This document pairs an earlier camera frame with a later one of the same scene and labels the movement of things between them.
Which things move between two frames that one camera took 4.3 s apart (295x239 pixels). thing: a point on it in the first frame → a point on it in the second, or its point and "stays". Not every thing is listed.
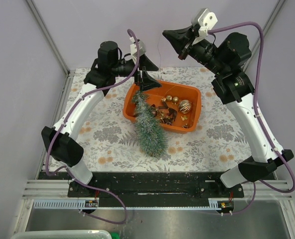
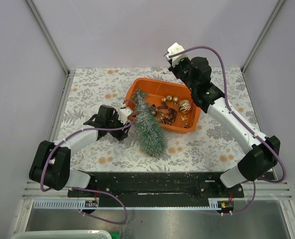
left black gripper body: (139, 72) → (122, 132)
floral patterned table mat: (109, 145) stays
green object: (115, 235) stays
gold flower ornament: (184, 117) stays
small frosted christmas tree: (152, 131) stays
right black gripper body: (187, 45) → (176, 70)
